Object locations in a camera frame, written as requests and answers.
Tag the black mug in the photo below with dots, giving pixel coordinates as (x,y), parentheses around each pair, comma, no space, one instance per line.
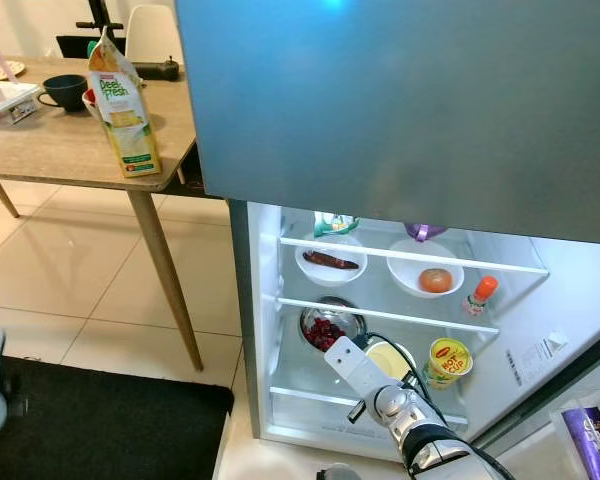
(67,92)

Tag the black remote controller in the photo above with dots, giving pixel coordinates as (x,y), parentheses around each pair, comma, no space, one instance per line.
(160,70)

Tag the black chair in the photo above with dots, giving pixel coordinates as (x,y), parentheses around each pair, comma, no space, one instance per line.
(90,47)

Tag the metal bowl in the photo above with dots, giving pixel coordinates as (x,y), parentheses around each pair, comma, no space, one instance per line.
(354,322)

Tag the yellow green juice carton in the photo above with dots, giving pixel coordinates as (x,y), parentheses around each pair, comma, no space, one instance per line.
(128,115)

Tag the silver two-door fridge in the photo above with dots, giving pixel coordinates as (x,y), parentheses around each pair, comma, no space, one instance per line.
(400,100)

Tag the purple chocolate pack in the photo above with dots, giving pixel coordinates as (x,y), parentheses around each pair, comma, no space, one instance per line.
(592,445)

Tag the red bowl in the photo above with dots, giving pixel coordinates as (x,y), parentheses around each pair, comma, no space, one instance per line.
(90,102)

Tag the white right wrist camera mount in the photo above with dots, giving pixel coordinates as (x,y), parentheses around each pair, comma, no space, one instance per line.
(360,365)

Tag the white plastic chair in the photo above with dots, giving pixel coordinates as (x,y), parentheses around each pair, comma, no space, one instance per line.
(152,30)

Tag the wooden table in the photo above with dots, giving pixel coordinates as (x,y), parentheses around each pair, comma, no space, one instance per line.
(60,150)

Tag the red dried berries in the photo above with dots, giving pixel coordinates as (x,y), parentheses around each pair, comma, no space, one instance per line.
(325,334)

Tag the red tomato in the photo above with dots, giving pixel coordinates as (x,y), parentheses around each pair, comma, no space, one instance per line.
(435,281)

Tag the clear plastic food container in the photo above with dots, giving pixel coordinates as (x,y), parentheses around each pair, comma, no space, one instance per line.
(8,105)

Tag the green white food packet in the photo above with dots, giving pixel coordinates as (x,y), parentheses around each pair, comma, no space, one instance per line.
(336,224)

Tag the purple container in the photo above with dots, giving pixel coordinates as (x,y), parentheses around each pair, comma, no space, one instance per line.
(425,231)

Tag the black foam mat tiles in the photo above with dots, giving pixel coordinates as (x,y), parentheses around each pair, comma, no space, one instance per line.
(190,170)

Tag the plate with food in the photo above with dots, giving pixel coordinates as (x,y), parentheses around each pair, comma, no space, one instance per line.
(5,70)

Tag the small bottle with orange cap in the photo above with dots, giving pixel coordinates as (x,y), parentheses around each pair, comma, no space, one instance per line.
(481,297)

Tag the black metal stand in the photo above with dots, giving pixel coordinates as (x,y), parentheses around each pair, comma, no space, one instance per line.
(102,22)

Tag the dark floor mat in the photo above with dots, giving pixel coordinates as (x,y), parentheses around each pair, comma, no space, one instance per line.
(120,430)

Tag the white bowl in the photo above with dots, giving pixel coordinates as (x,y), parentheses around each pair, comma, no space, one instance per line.
(402,275)
(330,279)

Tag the yellow green instant noodle cup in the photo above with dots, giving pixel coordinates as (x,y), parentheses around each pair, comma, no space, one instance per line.
(448,363)

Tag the silver fridge upper door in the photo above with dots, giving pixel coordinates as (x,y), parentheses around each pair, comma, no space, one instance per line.
(400,100)

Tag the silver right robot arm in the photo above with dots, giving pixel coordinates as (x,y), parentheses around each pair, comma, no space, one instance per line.
(435,440)

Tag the glass fridge shelf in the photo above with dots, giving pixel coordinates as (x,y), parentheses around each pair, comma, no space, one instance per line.
(440,258)
(300,395)
(400,316)

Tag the brown sausage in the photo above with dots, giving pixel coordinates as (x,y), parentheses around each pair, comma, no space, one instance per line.
(330,261)

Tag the pale yellow food dish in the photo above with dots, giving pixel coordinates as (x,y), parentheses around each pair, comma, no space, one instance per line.
(390,360)

